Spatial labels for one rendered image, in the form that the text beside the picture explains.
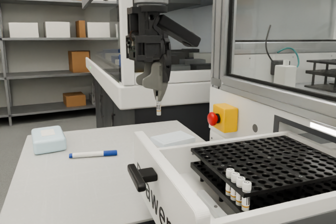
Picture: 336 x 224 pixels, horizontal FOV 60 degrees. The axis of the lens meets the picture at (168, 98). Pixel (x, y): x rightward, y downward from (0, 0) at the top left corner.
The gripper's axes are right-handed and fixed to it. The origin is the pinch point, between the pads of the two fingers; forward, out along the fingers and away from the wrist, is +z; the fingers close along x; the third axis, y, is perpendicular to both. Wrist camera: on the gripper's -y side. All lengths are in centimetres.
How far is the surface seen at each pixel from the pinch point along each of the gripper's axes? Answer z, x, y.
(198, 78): 6, -51, -41
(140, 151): 6.5, 15.4, 10.8
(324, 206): 9.0, 38.7, -7.3
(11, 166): 98, -209, 52
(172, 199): 6.7, 31.5, 12.3
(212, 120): 10.0, -4.5, -17.9
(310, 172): 7.7, 32.6, -11.8
